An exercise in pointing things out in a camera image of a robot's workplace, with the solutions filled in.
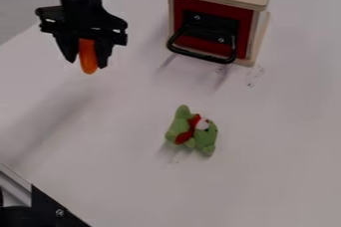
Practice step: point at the drawer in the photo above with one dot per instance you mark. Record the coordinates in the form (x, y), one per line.
(209, 34)

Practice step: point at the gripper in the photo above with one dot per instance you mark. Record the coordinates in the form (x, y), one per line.
(80, 22)

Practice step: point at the green plush animal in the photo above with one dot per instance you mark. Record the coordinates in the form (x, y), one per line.
(193, 131)

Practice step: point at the orange toy carrot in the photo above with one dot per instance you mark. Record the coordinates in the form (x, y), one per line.
(88, 55)

